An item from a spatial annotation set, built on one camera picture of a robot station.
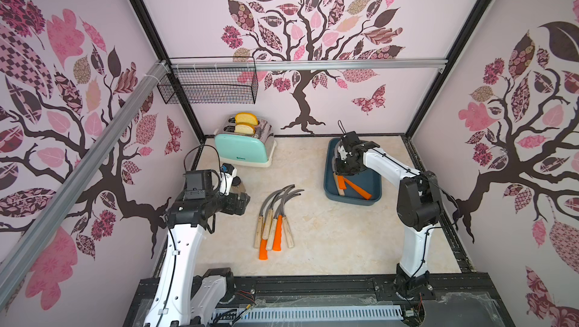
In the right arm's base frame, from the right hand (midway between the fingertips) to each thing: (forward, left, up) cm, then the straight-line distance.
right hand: (337, 169), depth 97 cm
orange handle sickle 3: (-6, -2, -2) cm, 6 cm away
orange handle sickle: (-33, +31, -7) cm, 46 cm away
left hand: (-21, +39, +12) cm, 46 cm away
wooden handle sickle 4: (-9, -1, -5) cm, 10 cm away
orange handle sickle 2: (-27, +26, -7) cm, 38 cm away
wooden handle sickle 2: (-19, +30, -6) cm, 36 cm away
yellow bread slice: (+21, +41, +13) cm, 47 cm away
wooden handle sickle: (-20, +33, -7) cm, 39 cm away
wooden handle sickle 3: (-25, +22, -6) cm, 34 cm away
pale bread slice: (+15, +41, +11) cm, 45 cm away
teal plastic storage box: (-7, -12, -6) cm, 15 cm away
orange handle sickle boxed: (-8, -11, -7) cm, 15 cm away
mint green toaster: (+9, +37, +4) cm, 38 cm away
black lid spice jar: (-7, +43, -1) cm, 44 cm away
